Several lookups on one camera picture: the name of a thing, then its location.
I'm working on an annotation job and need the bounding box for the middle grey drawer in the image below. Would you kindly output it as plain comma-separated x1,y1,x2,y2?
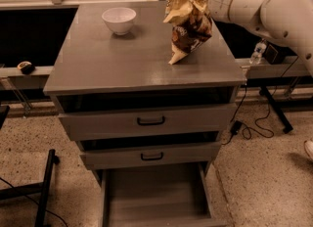
80,142,221,170

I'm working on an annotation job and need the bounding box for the grey drawer cabinet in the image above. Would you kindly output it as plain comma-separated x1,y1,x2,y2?
42,0,247,227

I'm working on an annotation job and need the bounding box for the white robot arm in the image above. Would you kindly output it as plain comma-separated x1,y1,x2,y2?
208,0,313,75

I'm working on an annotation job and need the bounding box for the small black box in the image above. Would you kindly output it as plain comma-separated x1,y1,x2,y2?
264,44,287,65

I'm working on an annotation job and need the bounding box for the black metal stand left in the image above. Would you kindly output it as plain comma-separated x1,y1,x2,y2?
0,149,60,227

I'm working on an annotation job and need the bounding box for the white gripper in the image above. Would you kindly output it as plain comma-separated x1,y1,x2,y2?
208,0,245,23

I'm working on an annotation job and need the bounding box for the clear water bottle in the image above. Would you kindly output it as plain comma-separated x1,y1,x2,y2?
249,39,267,65

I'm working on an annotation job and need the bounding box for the black yellow tape measure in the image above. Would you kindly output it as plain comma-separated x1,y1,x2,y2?
18,61,35,74

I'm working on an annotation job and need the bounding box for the white red sneaker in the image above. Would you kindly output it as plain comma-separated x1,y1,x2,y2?
304,140,313,159

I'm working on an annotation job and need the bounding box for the brown chip bag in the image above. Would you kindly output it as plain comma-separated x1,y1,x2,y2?
163,0,212,65

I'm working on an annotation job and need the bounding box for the bottom grey open drawer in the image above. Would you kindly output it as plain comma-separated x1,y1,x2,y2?
99,162,227,227

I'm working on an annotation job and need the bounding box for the black power adapter with cable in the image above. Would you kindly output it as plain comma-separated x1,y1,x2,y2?
222,57,298,145

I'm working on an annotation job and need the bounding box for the white ceramic bowl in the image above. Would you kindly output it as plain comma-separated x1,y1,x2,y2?
102,7,137,35

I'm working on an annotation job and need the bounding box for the top grey drawer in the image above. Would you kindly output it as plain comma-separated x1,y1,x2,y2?
60,103,236,141

